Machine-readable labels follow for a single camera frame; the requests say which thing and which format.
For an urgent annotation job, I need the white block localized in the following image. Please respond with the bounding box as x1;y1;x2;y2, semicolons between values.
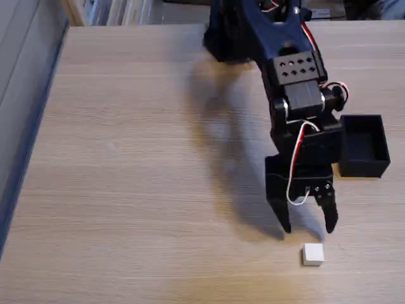
300;243;325;267

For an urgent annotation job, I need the black open box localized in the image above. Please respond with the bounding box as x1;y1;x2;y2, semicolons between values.
339;114;392;178

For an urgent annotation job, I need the blue fabric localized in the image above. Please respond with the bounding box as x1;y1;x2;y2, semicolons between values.
378;0;405;20

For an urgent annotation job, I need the light wooden slat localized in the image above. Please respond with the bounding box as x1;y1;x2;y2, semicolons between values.
60;0;89;27

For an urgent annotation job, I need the red and white cable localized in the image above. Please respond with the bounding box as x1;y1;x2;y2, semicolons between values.
285;121;321;206

